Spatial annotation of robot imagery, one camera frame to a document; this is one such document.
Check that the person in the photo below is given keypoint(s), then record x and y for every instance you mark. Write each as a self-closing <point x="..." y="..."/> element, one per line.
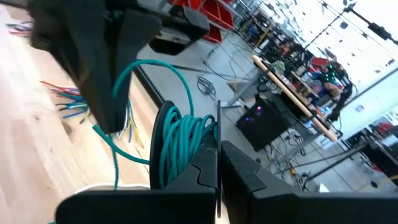
<point x="326" y="85"/>

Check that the red plastic shelf bin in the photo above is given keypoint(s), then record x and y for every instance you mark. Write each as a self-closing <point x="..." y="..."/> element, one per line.
<point x="217" y="11"/>
<point x="213" y="34"/>

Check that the black computer tower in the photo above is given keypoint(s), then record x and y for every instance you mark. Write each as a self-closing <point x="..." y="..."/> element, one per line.
<point x="261" y="124"/>

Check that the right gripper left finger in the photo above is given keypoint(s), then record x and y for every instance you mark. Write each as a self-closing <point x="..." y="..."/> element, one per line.
<point x="140" y="207"/>

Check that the wooden distant workbench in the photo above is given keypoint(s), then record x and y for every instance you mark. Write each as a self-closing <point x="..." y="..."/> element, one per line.
<point x="295" y="99"/>

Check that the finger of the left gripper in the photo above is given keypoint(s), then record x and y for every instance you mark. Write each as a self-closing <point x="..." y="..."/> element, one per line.
<point x="136" y="37"/>
<point x="96" y="68"/>

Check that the black spool white label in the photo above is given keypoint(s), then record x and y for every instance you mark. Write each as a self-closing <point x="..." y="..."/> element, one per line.
<point x="155" y="140"/>

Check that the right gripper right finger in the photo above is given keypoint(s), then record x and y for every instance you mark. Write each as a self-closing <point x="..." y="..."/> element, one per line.
<point x="295" y="208"/>

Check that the black distant camera rig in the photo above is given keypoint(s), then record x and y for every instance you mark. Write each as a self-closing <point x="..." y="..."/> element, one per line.
<point x="377" y="29"/>

